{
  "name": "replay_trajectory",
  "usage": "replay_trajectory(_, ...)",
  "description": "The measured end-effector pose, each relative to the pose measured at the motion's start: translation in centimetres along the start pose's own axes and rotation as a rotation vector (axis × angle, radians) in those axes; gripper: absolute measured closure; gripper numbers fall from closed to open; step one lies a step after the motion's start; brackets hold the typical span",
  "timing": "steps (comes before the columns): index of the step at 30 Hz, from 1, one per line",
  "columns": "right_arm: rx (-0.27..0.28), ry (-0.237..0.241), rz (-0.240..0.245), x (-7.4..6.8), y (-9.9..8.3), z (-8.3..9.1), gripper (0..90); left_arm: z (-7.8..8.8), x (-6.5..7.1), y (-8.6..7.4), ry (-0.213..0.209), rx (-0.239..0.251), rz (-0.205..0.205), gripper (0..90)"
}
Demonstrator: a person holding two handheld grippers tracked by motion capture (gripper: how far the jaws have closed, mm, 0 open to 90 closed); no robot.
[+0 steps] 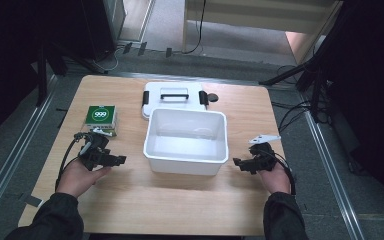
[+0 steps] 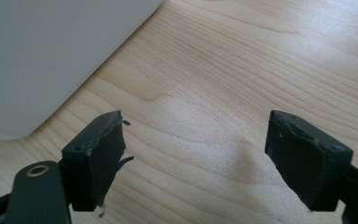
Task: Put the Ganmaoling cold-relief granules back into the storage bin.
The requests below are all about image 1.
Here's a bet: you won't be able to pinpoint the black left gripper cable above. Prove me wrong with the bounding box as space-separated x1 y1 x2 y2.
54 132 88 192

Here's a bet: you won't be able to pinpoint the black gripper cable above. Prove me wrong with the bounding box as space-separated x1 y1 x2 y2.
54 132 88 192
262 149 297 196

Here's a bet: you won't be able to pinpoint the black hanging cable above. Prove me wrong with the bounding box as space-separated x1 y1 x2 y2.
180 0 208 56

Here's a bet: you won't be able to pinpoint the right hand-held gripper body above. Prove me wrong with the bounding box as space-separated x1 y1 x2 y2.
246 134 282 175

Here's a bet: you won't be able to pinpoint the black metal stand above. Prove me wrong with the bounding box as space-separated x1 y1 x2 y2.
34 36 109 108
259 56 334 123

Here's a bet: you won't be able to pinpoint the metal floor rail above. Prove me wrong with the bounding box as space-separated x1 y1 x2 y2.
0 75 58 232
303 110 366 240

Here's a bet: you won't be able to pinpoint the white lid with black handle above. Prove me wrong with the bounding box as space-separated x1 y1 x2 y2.
141 81 210 121

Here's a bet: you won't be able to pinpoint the black floor cables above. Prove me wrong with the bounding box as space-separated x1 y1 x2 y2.
271 64 318 134

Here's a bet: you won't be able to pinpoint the white plastic storage bin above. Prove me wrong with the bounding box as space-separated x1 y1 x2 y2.
142 107 230 177

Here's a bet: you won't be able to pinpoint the person's right hand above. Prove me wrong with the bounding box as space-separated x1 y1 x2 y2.
257 162 292 195

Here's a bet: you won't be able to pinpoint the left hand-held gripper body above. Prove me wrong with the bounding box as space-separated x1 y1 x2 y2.
74 128 119 172

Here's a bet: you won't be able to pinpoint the grey tape strip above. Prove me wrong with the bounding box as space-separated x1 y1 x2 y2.
24 194 44 208

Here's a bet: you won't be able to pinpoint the white and green medicine box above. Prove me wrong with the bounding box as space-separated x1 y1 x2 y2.
81 123 118 138

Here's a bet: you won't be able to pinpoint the white floor cable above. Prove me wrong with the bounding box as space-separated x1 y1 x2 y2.
92 45 120 73

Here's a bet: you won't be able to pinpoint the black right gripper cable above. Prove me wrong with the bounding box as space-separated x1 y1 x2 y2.
262 149 297 196

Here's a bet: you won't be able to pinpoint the person's left hand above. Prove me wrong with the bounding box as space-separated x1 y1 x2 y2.
56 159 112 200

